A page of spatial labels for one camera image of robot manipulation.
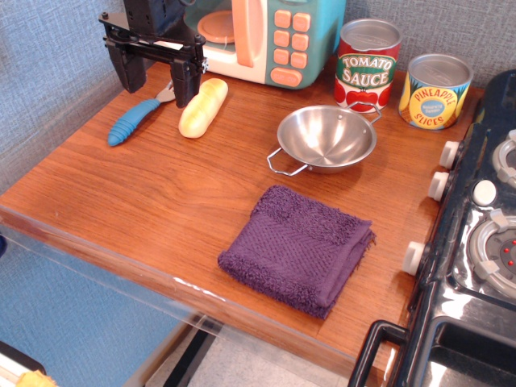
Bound tomato sauce can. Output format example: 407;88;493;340
334;19;402;113

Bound small steel bowl with handles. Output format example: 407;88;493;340
267;102;382;177

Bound blue handled toy fork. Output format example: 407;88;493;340
107;81;176;147

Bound pineapple slices can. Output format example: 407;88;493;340
398;53;473;131

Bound purple cloth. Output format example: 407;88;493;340
218;185;374;319

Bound black toy stove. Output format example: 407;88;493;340
349;70;515;386

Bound teal toy microwave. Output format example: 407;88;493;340
185;0;347;89

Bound yellow toy bread roll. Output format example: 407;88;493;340
178;78;228;139

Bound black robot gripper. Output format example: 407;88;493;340
98;1;206;108

